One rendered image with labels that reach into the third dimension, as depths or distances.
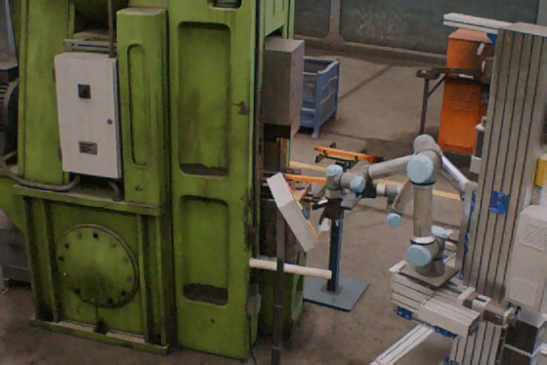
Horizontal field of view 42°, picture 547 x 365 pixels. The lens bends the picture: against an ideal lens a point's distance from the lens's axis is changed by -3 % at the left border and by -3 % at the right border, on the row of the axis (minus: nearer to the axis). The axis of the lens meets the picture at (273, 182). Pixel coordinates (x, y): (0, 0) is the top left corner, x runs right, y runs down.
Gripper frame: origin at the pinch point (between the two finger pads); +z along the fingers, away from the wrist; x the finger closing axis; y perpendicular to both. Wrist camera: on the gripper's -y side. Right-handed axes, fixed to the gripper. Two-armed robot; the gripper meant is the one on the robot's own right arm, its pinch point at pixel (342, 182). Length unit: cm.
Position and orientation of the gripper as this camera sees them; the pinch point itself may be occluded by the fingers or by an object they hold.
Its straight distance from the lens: 408.7
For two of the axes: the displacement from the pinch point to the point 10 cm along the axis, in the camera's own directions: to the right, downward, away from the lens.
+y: -0.1, 9.2, 3.9
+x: 2.6, -3.7, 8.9
